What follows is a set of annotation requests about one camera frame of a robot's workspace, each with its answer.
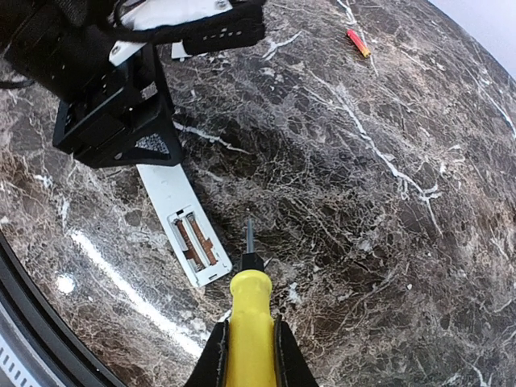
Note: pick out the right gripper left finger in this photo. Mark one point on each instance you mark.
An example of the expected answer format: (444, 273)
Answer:
(211, 368)

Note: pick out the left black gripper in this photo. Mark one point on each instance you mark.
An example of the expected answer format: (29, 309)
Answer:
(112, 124)

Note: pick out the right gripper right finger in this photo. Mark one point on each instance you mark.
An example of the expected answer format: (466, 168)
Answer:
(290, 366)

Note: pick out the yellow handled screwdriver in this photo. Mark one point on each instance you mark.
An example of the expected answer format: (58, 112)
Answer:
(251, 352)

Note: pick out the white slim remote control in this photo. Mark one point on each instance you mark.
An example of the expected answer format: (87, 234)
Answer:
(192, 237)

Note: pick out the white battery cover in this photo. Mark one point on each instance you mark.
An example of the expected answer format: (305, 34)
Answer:
(178, 52)

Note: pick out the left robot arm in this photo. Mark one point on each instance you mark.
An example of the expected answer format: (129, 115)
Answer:
(58, 44)

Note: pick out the red battery in remote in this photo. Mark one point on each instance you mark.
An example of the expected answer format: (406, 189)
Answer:
(359, 43)

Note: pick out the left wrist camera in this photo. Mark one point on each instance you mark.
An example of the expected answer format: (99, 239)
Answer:
(202, 27)

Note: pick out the black front rail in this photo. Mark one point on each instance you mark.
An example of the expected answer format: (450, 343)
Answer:
(38, 336)

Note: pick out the white slotted cable duct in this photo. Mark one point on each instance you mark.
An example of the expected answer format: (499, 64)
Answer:
(13, 369)

